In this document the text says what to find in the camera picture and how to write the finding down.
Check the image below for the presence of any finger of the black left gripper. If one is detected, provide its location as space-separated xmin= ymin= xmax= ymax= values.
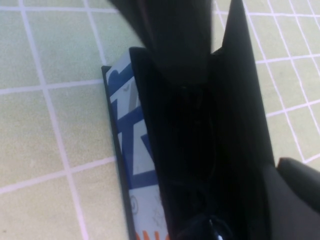
xmin=107 ymin=0 xmax=151 ymax=49
xmin=146 ymin=0 xmax=215 ymax=85

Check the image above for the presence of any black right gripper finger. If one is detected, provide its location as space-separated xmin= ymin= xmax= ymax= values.
xmin=261 ymin=156 xmax=320 ymax=240

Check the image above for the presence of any black glasses case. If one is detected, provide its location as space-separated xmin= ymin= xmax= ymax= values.
xmin=101 ymin=0 xmax=277 ymax=240

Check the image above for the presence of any green white-grid tablecloth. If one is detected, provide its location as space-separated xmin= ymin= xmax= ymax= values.
xmin=0 ymin=0 xmax=320 ymax=240

